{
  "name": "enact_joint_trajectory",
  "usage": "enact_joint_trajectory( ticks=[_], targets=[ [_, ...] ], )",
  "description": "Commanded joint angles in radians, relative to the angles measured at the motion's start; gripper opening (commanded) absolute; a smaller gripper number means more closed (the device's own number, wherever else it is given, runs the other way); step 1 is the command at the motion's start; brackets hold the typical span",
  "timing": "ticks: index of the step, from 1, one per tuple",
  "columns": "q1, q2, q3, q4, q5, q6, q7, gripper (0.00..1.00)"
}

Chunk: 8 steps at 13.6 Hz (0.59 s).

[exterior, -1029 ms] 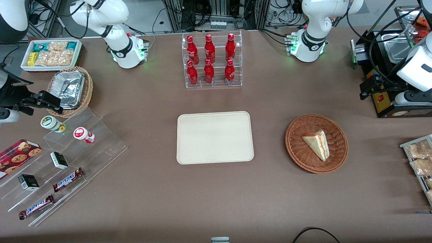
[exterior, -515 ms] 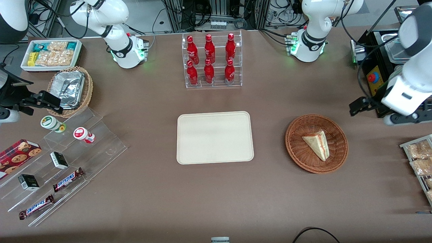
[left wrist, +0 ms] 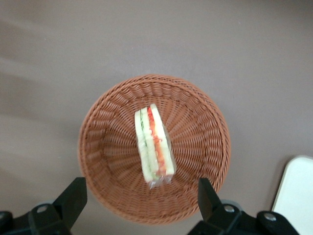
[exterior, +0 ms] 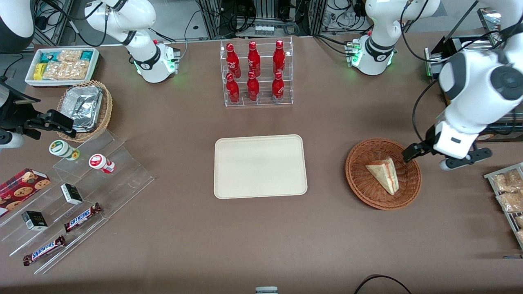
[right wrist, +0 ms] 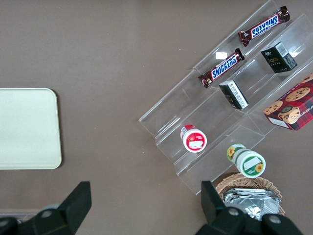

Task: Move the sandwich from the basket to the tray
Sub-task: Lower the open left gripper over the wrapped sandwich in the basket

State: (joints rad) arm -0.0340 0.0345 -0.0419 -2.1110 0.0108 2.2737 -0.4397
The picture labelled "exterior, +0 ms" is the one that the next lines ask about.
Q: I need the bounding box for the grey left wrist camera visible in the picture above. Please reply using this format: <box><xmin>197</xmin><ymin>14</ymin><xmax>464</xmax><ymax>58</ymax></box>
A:
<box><xmin>439</xmin><ymin>148</ymin><xmax>493</xmax><ymax>171</ymax></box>

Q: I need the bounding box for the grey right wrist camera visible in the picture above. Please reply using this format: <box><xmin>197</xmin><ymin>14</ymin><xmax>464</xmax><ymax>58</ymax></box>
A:
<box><xmin>0</xmin><ymin>130</ymin><xmax>25</xmax><ymax>150</ymax></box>

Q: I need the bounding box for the small clear cracker bag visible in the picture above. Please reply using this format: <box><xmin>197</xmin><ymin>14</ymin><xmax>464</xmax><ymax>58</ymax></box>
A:
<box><xmin>57</xmin><ymin>49</ymin><xmax>83</xmax><ymax>63</ymax></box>

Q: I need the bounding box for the clear acrylic stepped display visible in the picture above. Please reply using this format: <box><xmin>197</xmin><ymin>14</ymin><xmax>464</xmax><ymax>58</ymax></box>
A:
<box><xmin>0</xmin><ymin>129</ymin><xmax>155</xmax><ymax>275</ymax></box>

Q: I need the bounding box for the black looped table cable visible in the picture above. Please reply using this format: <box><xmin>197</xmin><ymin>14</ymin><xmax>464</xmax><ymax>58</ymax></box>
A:
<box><xmin>353</xmin><ymin>274</ymin><xmax>413</xmax><ymax>294</ymax></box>

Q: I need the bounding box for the white snack bin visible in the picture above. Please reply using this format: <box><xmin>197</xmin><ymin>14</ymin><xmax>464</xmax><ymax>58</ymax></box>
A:
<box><xmin>25</xmin><ymin>47</ymin><xmax>100</xmax><ymax>88</ymax></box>

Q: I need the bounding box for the aluminium foil tray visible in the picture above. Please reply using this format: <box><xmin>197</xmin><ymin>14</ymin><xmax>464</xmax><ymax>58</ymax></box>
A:
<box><xmin>63</xmin><ymin>85</ymin><xmax>103</xmax><ymax>133</ymax></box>

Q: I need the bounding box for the large clear cracker bag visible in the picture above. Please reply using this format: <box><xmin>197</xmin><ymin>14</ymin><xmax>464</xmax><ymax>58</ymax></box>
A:
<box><xmin>42</xmin><ymin>60</ymin><xmax>89</xmax><ymax>80</ymax></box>

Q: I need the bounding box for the clear acrylic bottle rack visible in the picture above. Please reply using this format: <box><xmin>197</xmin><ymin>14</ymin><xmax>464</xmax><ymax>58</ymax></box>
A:
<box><xmin>220</xmin><ymin>36</ymin><xmax>294</xmax><ymax>108</ymax></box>

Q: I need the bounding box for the small black box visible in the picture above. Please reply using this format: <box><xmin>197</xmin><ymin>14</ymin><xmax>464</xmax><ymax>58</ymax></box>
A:
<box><xmin>60</xmin><ymin>183</ymin><xmax>84</xmax><ymax>205</ymax></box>
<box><xmin>21</xmin><ymin>210</ymin><xmax>49</xmax><ymax>232</ymax></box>

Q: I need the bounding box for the triangle sandwich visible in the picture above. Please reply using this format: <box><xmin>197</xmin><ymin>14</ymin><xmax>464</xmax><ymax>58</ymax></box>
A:
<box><xmin>365</xmin><ymin>158</ymin><xmax>399</xmax><ymax>196</ymax></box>

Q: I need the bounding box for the red cola bottle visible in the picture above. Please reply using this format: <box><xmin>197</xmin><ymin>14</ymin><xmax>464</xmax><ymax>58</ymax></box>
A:
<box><xmin>271</xmin><ymin>72</ymin><xmax>285</xmax><ymax>103</ymax></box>
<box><xmin>246</xmin><ymin>71</ymin><xmax>260</xmax><ymax>102</ymax></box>
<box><xmin>226</xmin><ymin>43</ymin><xmax>242</xmax><ymax>79</ymax></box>
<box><xmin>273</xmin><ymin>40</ymin><xmax>286</xmax><ymax>76</ymax></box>
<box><xmin>248</xmin><ymin>41</ymin><xmax>261</xmax><ymax>78</ymax></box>
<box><xmin>226</xmin><ymin>73</ymin><xmax>241</xmax><ymax>104</ymax></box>

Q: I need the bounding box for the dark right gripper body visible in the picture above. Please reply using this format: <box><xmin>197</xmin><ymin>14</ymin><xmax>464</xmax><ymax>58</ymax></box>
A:
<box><xmin>0</xmin><ymin>80</ymin><xmax>42</xmax><ymax>132</ymax></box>

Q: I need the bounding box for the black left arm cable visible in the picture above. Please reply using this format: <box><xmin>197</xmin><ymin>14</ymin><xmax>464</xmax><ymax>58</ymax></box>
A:
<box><xmin>411</xmin><ymin>80</ymin><xmax>450</xmax><ymax>144</ymax></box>

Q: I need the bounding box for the light wicker basket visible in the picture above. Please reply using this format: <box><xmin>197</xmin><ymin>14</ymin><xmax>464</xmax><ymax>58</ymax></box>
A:
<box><xmin>57</xmin><ymin>80</ymin><xmax>113</xmax><ymax>143</ymax></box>

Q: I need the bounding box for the red lid yogurt cup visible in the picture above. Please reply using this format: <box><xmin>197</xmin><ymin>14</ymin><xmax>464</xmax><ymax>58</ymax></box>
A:
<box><xmin>88</xmin><ymin>153</ymin><xmax>116</xmax><ymax>174</ymax></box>

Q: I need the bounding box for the red cookie box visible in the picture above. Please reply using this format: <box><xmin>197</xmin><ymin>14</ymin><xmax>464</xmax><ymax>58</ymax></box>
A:
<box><xmin>0</xmin><ymin>168</ymin><xmax>51</xmax><ymax>209</ymax></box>

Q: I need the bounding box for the cream plastic tray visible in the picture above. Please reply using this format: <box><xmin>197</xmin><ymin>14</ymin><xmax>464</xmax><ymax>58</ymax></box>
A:
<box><xmin>214</xmin><ymin>134</ymin><xmax>308</xmax><ymax>200</ymax></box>

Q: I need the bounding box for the metal wire tray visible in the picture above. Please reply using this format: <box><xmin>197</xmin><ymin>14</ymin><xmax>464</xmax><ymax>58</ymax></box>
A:
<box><xmin>484</xmin><ymin>162</ymin><xmax>523</xmax><ymax>250</ymax></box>

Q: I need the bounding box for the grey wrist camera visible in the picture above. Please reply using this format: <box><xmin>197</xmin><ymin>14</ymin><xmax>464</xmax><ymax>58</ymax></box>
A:
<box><xmin>439</xmin><ymin>148</ymin><xmax>493</xmax><ymax>171</ymax></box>
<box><xmin>0</xmin><ymin>130</ymin><xmax>25</xmax><ymax>150</ymax></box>

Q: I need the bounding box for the brown snickers bar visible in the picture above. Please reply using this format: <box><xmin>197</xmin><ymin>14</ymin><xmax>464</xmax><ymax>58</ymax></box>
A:
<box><xmin>22</xmin><ymin>235</ymin><xmax>66</xmax><ymax>267</ymax></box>
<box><xmin>64</xmin><ymin>202</ymin><xmax>103</xmax><ymax>233</ymax></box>

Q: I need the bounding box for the green lid yogurt cup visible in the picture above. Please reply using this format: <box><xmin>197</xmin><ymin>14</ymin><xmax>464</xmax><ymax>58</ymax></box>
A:
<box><xmin>49</xmin><ymin>139</ymin><xmax>80</xmax><ymax>161</ymax></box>

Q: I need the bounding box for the clear bag of snacks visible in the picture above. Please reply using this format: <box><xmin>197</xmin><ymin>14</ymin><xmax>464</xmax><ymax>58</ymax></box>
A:
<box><xmin>492</xmin><ymin>169</ymin><xmax>523</xmax><ymax>193</ymax></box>
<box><xmin>496</xmin><ymin>192</ymin><xmax>523</xmax><ymax>213</ymax></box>

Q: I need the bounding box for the brown wicker basket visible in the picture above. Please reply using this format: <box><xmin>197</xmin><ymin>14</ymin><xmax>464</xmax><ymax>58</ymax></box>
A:
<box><xmin>345</xmin><ymin>138</ymin><xmax>422</xmax><ymax>211</ymax></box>

